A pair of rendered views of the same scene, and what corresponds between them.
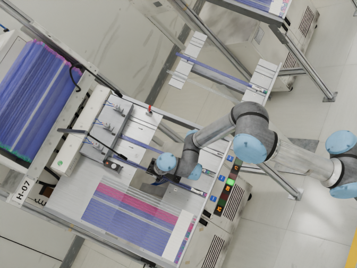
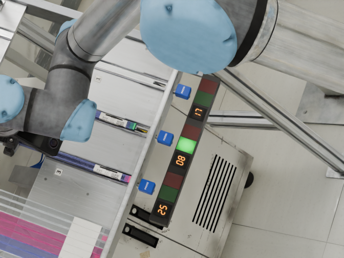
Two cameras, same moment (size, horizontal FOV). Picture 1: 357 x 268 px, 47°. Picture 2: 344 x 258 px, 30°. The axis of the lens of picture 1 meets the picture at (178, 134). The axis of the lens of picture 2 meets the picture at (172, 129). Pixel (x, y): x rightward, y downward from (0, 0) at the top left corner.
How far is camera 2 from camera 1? 72 cm
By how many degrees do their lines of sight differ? 3
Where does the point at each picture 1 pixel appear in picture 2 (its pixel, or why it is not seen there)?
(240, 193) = (228, 173)
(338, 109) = not seen: outside the picture
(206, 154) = (129, 86)
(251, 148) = (187, 21)
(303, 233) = not seen: outside the picture
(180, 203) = (71, 203)
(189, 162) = (60, 97)
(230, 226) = (211, 242)
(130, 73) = not seen: outside the picture
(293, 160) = (319, 56)
